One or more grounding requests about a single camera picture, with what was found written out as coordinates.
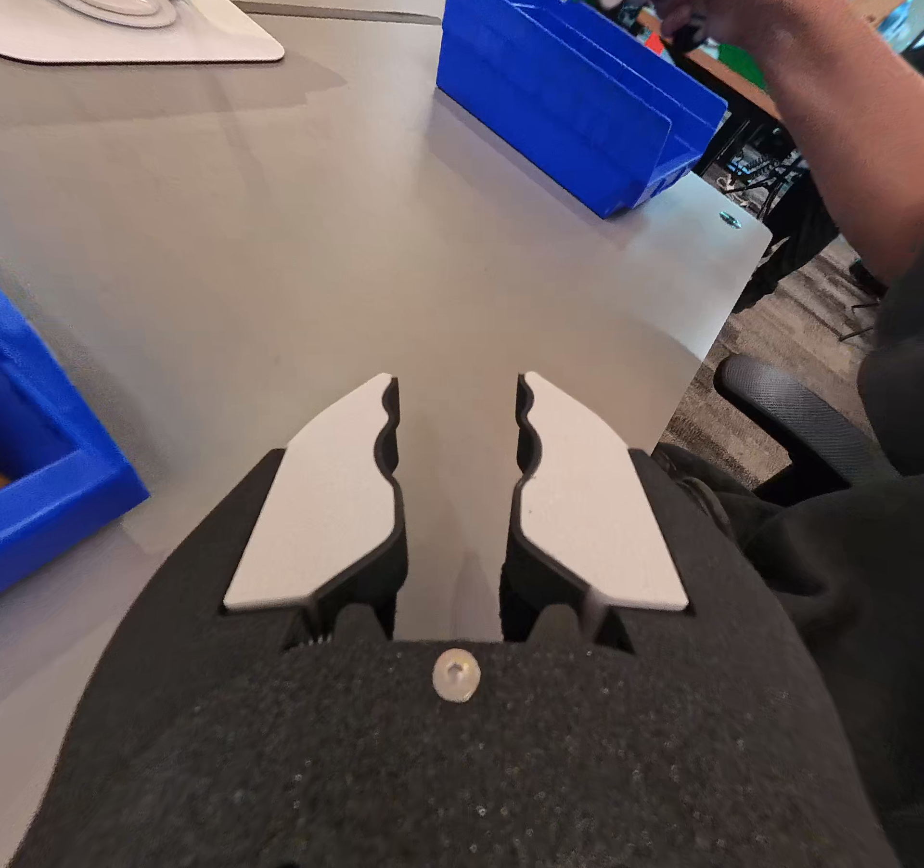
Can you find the person's right forearm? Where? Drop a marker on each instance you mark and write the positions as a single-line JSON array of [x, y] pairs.
[[852, 124]]

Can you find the green plastic bin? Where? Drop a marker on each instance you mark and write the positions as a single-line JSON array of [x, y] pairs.
[[740, 63]]

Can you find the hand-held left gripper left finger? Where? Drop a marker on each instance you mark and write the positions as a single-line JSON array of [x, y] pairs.
[[317, 514]]

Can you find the grey desk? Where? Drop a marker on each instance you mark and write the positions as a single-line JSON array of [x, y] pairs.
[[289, 232]]

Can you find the black desk grommet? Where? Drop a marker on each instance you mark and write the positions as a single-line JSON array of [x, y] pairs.
[[729, 219]]

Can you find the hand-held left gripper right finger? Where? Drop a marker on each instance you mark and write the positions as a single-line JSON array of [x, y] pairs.
[[592, 514]]

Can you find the blue plastic storage bin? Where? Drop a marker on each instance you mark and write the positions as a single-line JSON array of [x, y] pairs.
[[58, 507], [548, 102]]

